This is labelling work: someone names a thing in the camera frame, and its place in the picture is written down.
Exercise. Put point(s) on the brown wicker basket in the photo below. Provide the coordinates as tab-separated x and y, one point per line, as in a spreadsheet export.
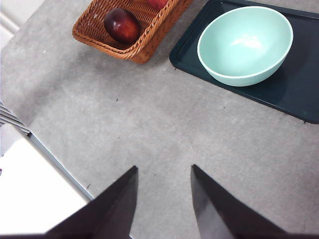
154	37

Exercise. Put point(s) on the red apple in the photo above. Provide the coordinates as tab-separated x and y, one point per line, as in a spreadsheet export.
158	3

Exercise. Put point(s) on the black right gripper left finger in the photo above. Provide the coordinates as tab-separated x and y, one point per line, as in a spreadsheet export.
109	214

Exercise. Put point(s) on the dark red plum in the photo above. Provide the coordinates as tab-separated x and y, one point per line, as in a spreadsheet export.
122	26

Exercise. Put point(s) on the grey ribbed rail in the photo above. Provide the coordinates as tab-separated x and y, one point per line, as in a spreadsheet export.
12	119

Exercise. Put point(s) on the dark green rectangular tray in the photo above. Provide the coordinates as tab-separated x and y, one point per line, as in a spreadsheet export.
299	87

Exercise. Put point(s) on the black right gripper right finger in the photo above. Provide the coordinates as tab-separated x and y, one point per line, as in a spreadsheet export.
219	214

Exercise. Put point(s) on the teal ribbed bowl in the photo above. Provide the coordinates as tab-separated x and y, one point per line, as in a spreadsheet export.
244	49

